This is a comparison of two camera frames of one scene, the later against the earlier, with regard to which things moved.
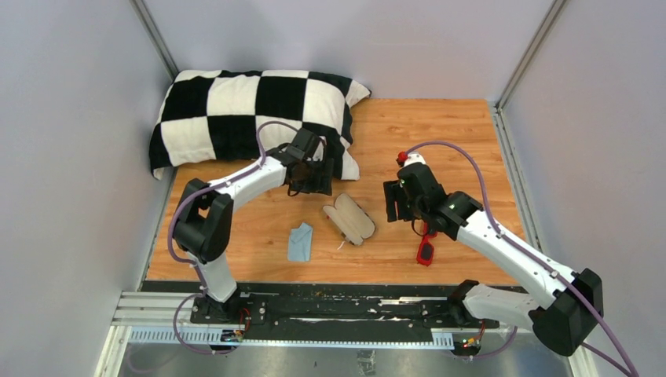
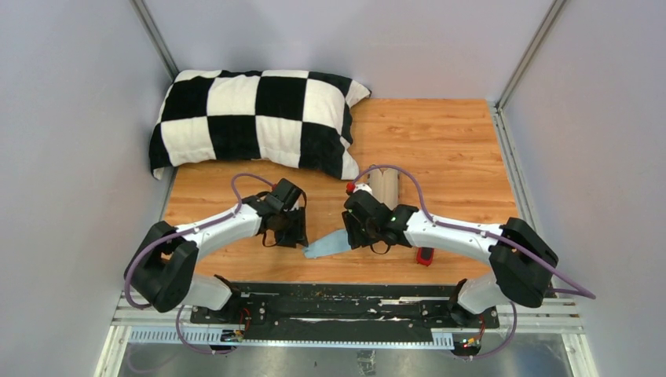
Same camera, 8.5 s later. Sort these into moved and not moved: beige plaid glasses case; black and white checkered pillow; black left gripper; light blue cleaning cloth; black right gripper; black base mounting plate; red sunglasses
Moved: black right gripper; light blue cleaning cloth; beige plaid glasses case; black left gripper
Not moved: red sunglasses; black base mounting plate; black and white checkered pillow
